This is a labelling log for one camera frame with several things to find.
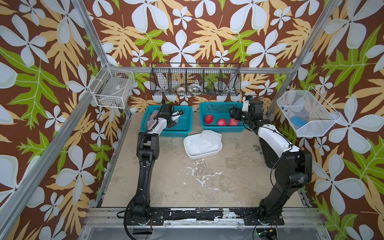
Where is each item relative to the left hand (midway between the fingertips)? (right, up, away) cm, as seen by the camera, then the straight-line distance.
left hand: (169, 114), depth 112 cm
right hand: (+43, +1, -22) cm, 48 cm away
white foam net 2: (+30, -16, -19) cm, 39 cm away
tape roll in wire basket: (+10, +15, -17) cm, 24 cm away
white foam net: (+23, -22, -16) cm, 36 cm away
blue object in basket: (+74, -7, -34) cm, 82 cm away
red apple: (+30, -4, -1) cm, 30 cm away
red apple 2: (+39, -6, -5) cm, 40 cm away
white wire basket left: (-29, +13, -26) cm, 42 cm away
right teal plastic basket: (+39, +3, +7) cm, 40 cm away
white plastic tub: (+19, -27, -21) cm, 39 cm away
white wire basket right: (+83, -3, -31) cm, 88 cm away
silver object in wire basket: (+20, +17, -15) cm, 30 cm away
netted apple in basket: (-11, 0, -2) cm, 11 cm away
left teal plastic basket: (+11, -7, +2) cm, 13 cm away
